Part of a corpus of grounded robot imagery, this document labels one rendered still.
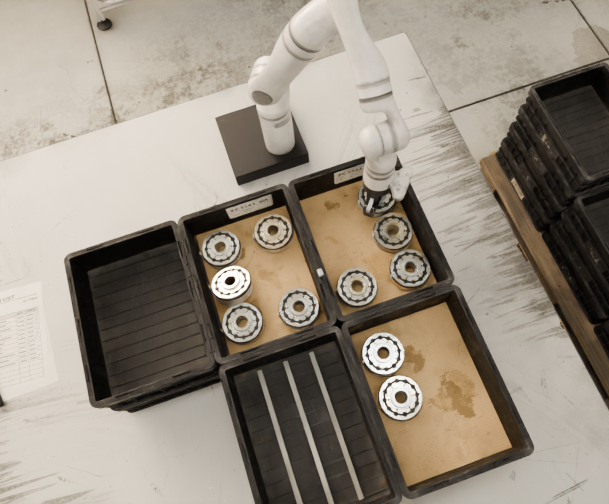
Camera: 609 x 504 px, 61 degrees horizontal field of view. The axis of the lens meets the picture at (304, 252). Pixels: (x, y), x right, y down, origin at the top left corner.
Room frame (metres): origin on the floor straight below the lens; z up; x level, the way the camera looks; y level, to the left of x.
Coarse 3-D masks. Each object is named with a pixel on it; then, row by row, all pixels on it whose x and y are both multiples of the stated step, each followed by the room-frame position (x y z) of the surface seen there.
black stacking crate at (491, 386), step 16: (416, 304) 0.29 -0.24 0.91; (432, 304) 0.29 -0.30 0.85; (448, 304) 0.29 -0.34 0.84; (384, 320) 0.27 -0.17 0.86; (464, 320) 0.23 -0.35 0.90; (464, 336) 0.20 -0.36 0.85; (480, 352) 0.15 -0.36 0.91; (480, 368) 0.12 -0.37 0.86; (496, 384) 0.08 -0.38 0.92; (496, 400) 0.04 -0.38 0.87; (512, 416) 0.00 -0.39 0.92; (512, 432) -0.03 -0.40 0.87; (512, 448) -0.06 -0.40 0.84; (480, 464) -0.08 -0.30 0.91; (432, 480) -0.10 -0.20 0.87
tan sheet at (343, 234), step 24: (336, 192) 0.66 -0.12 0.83; (312, 216) 0.59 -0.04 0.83; (336, 216) 0.58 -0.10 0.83; (360, 216) 0.57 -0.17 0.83; (336, 240) 0.51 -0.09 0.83; (360, 240) 0.50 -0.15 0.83; (336, 264) 0.45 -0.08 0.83; (360, 264) 0.44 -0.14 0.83; (384, 264) 0.42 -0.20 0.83; (336, 288) 0.38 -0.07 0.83; (360, 288) 0.37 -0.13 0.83; (384, 288) 0.36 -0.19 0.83
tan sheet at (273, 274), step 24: (288, 216) 0.61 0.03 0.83; (240, 240) 0.56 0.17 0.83; (240, 264) 0.49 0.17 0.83; (264, 264) 0.48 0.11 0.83; (288, 264) 0.47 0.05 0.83; (264, 288) 0.41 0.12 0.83; (288, 288) 0.40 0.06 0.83; (312, 288) 0.39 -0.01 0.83; (264, 312) 0.35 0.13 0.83; (264, 336) 0.29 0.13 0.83
